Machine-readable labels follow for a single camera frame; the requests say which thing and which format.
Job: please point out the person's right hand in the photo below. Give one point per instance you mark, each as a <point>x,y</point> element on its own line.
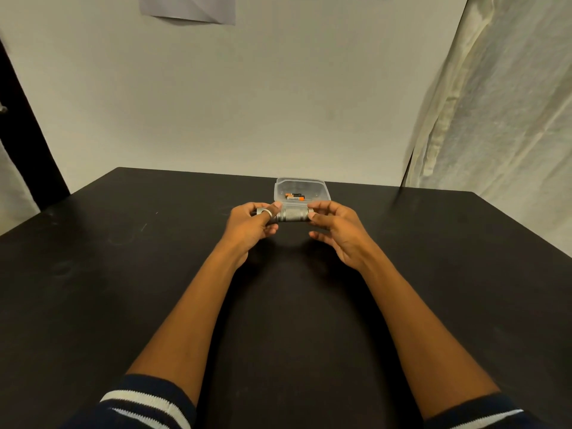
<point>348,236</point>

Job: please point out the person's left hand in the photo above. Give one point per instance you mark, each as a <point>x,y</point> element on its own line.
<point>243,230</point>

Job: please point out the grey metal flashlight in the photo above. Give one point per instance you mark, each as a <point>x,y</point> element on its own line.
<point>292,214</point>

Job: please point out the person's right forearm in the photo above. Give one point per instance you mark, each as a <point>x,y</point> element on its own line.
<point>424,339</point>

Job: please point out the person's left forearm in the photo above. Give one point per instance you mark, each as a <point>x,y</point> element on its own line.
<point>187,330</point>

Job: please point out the clear plastic container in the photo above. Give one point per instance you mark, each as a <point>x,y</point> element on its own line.
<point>313,187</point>

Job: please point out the white curtain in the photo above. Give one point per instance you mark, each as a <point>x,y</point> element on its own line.
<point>505,107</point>

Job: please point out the navy striped sweater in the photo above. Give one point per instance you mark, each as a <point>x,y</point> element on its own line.
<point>143,408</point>

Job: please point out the grey paper sheet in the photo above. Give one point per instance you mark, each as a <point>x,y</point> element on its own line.
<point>187,6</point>

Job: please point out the black door frame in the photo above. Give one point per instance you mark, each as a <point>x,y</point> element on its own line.
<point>27,147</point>

